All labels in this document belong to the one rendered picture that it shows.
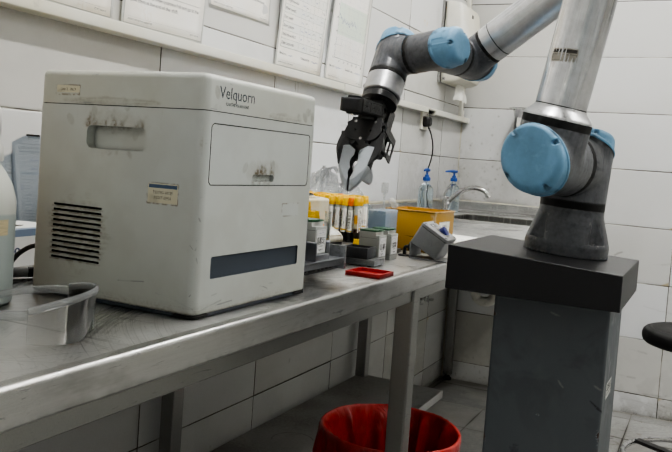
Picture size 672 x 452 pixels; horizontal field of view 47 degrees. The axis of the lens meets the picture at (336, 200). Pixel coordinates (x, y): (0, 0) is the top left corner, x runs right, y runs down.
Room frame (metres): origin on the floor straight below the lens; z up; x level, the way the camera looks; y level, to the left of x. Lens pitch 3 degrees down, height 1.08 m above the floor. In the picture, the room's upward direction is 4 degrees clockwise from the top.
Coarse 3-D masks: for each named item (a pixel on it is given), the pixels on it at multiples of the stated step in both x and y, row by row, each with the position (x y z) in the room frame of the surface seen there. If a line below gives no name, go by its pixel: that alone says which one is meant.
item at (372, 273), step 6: (348, 270) 1.39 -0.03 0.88; (354, 270) 1.42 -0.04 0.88; (360, 270) 1.44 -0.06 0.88; (366, 270) 1.44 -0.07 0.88; (372, 270) 1.43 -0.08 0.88; (378, 270) 1.43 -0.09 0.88; (384, 270) 1.42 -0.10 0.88; (360, 276) 1.37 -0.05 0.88; (366, 276) 1.37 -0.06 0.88; (372, 276) 1.36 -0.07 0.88; (378, 276) 1.36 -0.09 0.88; (384, 276) 1.38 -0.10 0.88
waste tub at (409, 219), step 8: (392, 208) 1.87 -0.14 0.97; (400, 208) 1.95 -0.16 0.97; (408, 208) 1.99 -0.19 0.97; (416, 208) 1.98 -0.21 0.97; (424, 208) 1.97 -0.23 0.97; (400, 216) 1.86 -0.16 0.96; (408, 216) 1.85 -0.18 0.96; (416, 216) 1.84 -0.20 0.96; (424, 216) 1.83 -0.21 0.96; (432, 216) 1.82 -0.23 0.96; (440, 216) 1.85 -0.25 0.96; (448, 216) 1.90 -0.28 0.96; (400, 224) 1.86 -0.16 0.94; (408, 224) 1.85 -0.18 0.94; (416, 224) 1.84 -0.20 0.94; (440, 224) 1.85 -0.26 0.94; (448, 224) 1.90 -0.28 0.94; (400, 232) 1.86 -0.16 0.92; (408, 232) 1.85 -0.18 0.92; (400, 240) 1.86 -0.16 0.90; (408, 240) 1.85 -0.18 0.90
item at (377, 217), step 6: (372, 210) 1.73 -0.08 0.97; (378, 210) 1.73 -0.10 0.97; (384, 210) 1.74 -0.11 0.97; (390, 210) 1.76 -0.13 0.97; (396, 210) 1.80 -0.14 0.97; (372, 216) 1.73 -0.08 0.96; (378, 216) 1.72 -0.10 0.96; (384, 216) 1.72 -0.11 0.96; (390, 216) 1.75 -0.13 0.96; (396, 216) 1.80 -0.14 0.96; (372, 222) 1.72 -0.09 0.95; (378, 222) 1.72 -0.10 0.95; (384, 222) 1.72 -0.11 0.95; (390, 222) 1.76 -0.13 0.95; (396, 222) 1.81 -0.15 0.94
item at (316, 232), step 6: (312, 222) 1.24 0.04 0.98; (318, 222) 1.26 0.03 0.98; (312, 228) 1.24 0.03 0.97; (318, 228) 1.25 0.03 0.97; (324, 228) 1.27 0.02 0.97; (312, 234) 1.24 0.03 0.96; (318, 234) 1.25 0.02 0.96; (324, 234) 1.27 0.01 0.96; (312, 240) 1.24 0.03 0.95; (318, 240) 1.25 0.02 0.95; (324, 240) 1.27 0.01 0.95; (318, 246) 1.25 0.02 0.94; (324, 246) 1.27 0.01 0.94; (318, 252) 1.25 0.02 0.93; (324, 252) 1.27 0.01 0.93
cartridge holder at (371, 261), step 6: (348, 246) 1.53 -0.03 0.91; (354, 246) 1.57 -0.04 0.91; (360, 246) 1.57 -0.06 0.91; (366, 246) 1.56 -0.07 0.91; (372, 246) 1.56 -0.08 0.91; (348, 252) 1.53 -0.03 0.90; (354, 252) 1.53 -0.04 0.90; (360, 252) 1.52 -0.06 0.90; (366, 252) 1.52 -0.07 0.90; (372, 252) 1.54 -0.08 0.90; (348, 258) 1.53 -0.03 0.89; (354, 258) 1.52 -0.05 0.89; (360, 258) 1.52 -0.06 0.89; (366, 258) 1.52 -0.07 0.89; (372, 258) 1.54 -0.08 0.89; (378, 258) 1.55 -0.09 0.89; (360, 264) 1.52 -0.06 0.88; (366, 264) 1.51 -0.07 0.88; (372, 264) 1.51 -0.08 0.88; (378, 264) 1.53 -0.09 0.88
